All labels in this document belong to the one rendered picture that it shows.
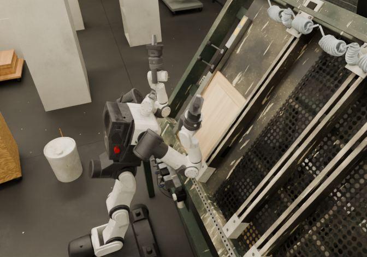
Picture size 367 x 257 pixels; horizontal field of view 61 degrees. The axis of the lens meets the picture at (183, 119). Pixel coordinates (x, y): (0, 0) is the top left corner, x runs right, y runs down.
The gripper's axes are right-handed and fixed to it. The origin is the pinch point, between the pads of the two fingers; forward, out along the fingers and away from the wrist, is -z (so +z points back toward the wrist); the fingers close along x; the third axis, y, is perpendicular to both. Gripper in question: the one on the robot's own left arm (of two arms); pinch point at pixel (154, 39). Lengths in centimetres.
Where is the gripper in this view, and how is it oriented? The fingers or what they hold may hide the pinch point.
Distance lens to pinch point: 199.8
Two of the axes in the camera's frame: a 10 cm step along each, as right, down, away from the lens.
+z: 0.5, 9.2, 3.8
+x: 7.9, 1.9, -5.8
